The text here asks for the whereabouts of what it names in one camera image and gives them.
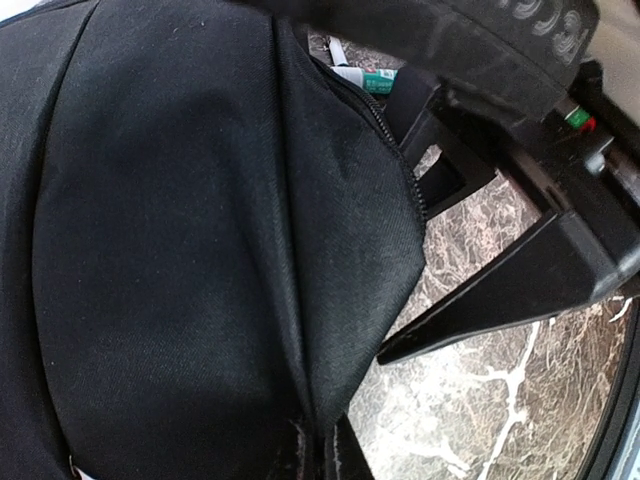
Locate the green cap glue stick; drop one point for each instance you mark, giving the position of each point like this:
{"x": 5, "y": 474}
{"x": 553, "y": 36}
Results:
{"x": 373, "y": 81}

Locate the black backpack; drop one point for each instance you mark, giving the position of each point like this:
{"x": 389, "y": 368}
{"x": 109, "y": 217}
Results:
{"x": 205, "y": 237}

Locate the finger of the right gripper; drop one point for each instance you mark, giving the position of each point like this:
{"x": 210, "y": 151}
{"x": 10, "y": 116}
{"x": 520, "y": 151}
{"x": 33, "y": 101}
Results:
{"x": 490, "y": 300}

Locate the small white marker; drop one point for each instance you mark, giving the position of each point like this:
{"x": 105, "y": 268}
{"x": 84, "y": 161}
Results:
{"x": 337, "y": 53}

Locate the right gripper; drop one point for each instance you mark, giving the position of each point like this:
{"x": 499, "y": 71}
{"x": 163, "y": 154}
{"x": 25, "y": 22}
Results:
{"x": 493, "y": 84}

